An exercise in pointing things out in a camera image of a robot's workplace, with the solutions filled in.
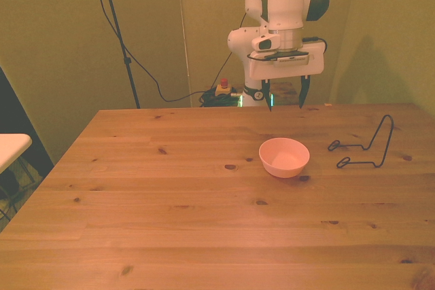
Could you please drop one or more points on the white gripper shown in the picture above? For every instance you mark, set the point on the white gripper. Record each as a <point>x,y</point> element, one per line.
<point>289,69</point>

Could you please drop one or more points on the pink plastic bowl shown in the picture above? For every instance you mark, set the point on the pink plastic bowl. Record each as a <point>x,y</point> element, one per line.
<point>284,159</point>

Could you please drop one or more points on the red yellow emergency stop button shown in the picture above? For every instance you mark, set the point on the red yellow emergency stop button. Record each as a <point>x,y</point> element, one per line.
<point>224,89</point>

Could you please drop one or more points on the black tripod stand pole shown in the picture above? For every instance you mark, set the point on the black tripod stand pole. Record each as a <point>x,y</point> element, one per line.
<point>117,28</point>

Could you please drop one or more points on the black panel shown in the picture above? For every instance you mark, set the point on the black panel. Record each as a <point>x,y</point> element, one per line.
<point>13,110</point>

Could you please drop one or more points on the white side table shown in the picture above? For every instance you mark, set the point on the white side table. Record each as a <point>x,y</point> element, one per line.
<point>12,149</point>

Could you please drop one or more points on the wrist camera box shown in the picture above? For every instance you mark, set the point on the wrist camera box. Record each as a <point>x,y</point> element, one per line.
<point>292,58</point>

